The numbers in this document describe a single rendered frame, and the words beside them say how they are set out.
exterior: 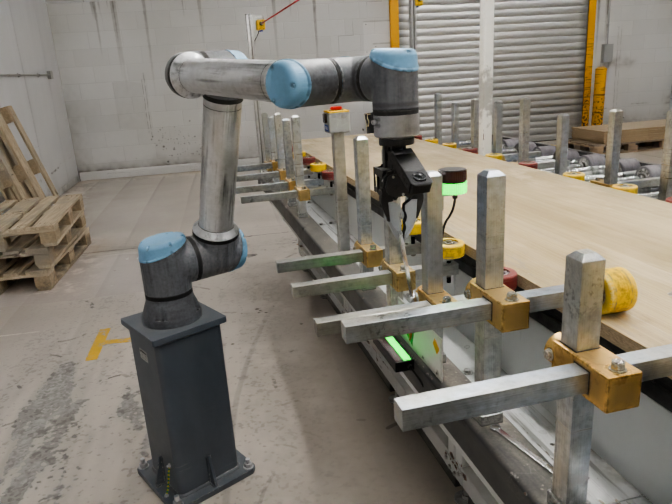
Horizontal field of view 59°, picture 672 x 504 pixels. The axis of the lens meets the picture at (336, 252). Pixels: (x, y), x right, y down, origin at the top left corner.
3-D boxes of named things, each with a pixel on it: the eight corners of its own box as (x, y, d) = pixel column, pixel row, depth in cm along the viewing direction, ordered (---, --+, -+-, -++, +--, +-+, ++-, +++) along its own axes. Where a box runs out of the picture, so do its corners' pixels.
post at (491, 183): (482, 428, 110) (487, 172, 96) (473, 418, 113) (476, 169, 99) (499, 424, 111) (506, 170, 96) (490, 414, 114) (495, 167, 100)
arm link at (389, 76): (392, 47, 119) (429, 44, 111) (394, 111, 123) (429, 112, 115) (356, 49, 113) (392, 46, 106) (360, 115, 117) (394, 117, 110)
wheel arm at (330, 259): (278, 276, 167) (276, 262, 166) (276, 272, 170) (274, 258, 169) (421, 256, 177) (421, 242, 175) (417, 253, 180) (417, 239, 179)
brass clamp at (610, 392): (601, 415, 73) (604, 379, 71) (539, 366, 85) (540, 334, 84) (643, 406, 74) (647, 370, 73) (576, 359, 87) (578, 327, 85)
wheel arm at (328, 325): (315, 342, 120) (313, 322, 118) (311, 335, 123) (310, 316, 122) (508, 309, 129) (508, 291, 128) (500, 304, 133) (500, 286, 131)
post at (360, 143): (363, 296, 180) (356, 137, 166) (360, 292, 183) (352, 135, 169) (374, 294, 181) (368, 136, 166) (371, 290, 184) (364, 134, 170)
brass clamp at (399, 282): (395, 292, 146) (394, 273, 144) (377, 275, 158) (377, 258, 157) (418, 289, 147) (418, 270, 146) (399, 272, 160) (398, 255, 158)
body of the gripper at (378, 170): (406, 190, 126) (405, 133, 123) (422, 198, 119) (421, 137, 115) (372, 194, 125) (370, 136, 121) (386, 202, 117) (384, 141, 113)
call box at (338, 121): (329, 136, 188) (328, 111, 186) (324, 134, 195) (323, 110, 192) (350, 134, 190) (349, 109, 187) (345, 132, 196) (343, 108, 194)
